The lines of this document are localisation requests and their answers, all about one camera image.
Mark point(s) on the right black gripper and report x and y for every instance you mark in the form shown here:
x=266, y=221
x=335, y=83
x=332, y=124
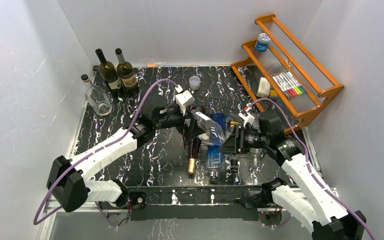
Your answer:
x=234, y=144

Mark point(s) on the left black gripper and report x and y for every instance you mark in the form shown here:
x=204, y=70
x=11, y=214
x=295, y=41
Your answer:
x=193, y=129

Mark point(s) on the green silver-foil wine bottle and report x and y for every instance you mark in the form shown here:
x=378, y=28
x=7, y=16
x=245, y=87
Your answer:
x=127, y=74

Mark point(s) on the clear bottle white gold label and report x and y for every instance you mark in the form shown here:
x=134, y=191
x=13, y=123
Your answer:
x=96, y=97

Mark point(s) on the dark green white-label wine bottle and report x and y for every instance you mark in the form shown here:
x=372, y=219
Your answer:
x=109, y=74

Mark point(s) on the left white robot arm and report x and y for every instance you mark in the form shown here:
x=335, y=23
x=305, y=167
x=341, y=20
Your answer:
x=70, y=180

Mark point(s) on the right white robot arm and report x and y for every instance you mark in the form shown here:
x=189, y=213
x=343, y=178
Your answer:
x=318, y=210

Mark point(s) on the dark red gold-foil wine bottle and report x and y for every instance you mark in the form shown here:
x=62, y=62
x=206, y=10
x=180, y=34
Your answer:
x=193, y=150

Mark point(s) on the clear bottle black gold label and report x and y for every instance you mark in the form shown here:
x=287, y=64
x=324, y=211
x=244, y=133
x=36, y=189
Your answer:
x=234, y=162

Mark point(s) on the blue clear glass bottle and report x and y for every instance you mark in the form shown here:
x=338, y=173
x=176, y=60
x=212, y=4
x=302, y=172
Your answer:
x=215, y=159

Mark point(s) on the orange wooden shelf rack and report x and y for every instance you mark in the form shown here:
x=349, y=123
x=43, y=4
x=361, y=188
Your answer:
x=286, y=54

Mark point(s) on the small clear plastic cup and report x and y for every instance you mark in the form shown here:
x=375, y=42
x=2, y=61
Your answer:
x=194, y=83

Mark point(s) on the yellow black small item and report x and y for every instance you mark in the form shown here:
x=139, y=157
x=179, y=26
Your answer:
x=273, y=95

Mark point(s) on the white small box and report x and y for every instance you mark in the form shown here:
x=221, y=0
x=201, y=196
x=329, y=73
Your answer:
x=264, y=87

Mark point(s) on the pack of coloured markers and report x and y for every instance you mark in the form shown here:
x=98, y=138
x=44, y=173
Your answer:
x=288, y=84

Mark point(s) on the blue white lidded jar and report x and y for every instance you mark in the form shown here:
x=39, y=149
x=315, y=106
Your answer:
x=262, y=43

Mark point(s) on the black wire wine rack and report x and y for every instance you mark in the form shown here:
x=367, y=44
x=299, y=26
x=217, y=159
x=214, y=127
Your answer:
x=235, y=140

